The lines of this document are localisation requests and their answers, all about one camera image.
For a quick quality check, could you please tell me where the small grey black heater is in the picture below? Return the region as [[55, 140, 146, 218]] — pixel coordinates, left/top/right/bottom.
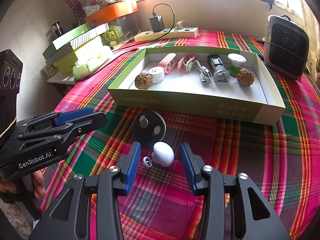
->
[[264, 15, 309, 80]]

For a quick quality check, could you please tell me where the white plug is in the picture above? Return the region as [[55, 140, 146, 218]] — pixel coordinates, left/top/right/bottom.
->
[[175, 20, 191, 30]]

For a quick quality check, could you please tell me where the white round cap jar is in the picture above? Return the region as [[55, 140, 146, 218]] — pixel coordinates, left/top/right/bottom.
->
[[149, 66, 165, 84]]

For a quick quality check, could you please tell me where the green white cardboard box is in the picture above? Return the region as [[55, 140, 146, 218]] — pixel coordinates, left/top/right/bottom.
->
[[108, 46, 285, 125]]

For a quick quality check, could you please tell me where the white mushroom knob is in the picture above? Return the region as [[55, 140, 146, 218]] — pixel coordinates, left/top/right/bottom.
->
[[143, 142, 175, 168]]

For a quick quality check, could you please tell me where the orange tray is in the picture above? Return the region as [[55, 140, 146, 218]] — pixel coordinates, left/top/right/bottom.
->
[[85, 0, 138, 25]]

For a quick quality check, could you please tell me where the person left hand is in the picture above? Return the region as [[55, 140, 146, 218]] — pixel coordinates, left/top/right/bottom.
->
[[1, 170, 46, 198]]

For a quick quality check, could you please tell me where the pink clip with green pad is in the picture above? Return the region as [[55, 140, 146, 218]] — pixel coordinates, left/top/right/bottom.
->
[[177, 54, 196, 73]]

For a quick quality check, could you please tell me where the black disc with magnets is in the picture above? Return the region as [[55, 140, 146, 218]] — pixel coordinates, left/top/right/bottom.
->
[[133, 109, 167, 151]]

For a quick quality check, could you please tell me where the white usb cable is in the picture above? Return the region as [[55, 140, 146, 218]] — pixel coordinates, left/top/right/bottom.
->
[[192, 60, 213, 84]]

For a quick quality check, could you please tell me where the yellow green box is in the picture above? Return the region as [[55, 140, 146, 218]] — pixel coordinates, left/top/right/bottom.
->
[[53, 36, 113, 74]]

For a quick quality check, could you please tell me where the beige power strip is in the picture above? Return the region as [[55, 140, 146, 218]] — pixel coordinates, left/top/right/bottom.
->
[[134, 28, 199, 42]]

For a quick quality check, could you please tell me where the black charger cable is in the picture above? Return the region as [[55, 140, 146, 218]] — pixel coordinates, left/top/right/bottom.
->
[[112, 3, 176, 53]]

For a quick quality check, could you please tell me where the black charger adapter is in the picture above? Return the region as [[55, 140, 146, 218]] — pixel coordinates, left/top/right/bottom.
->
[[150, 12, 165, 33]]

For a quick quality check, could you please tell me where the green white spool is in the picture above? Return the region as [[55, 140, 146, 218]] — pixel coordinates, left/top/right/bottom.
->
[[227, 53, 246, 76]]

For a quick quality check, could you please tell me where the black clear lighter device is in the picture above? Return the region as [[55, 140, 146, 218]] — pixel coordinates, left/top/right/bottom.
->
[[207, 55, 230, 82]]

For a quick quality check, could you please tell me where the green tissue pack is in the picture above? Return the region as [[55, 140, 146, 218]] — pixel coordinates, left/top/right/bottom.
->
[[73, 53, 113, 80]]

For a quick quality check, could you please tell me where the pink clip plain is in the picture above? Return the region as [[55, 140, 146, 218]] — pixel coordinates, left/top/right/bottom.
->
[[158, 53, 177, 75]]

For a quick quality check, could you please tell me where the green white striped box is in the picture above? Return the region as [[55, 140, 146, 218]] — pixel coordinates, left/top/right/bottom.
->
[[42, 22, 110, 60]]

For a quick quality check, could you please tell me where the brown walnut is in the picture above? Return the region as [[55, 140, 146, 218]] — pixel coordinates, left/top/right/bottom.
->
[[135, 73, 152, 89], [236, 68, 254, 87]]

